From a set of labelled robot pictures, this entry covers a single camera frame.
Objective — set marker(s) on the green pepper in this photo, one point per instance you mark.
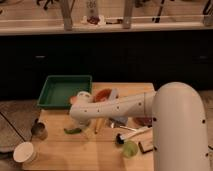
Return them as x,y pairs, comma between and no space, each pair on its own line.
72,131

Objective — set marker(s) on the blue sponge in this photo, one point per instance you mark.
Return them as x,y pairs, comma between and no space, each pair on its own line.
121,120

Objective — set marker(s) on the green cup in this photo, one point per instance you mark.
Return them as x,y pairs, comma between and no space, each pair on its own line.
129,149

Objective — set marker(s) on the green plastic tray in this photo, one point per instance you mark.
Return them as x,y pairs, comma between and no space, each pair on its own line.
58,89

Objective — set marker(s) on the metal fork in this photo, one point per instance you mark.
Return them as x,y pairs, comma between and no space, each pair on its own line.
117,125

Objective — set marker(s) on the dark red bowl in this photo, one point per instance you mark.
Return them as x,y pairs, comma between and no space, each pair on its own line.
143,121

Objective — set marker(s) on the brown scrub sponge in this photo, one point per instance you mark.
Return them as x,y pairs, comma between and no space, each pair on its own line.
145,146

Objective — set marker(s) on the yellow banana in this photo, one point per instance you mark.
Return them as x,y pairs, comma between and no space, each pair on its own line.
99,123

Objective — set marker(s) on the orange fruit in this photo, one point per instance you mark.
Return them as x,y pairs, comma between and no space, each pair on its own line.
73,99

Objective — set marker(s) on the orange bowl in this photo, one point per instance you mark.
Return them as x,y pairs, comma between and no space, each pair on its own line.
102,94

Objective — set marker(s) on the metal cup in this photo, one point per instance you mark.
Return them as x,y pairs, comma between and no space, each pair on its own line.
39,131

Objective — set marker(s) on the white handled brush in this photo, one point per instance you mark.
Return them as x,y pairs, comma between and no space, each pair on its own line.
121,138

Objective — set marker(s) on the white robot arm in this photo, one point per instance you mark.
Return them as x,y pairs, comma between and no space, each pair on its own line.
180,138

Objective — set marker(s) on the wooden table board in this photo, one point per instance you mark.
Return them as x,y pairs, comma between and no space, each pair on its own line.
81,152

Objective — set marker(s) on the grey spatula blade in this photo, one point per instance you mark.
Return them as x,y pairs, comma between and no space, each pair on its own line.
114,94

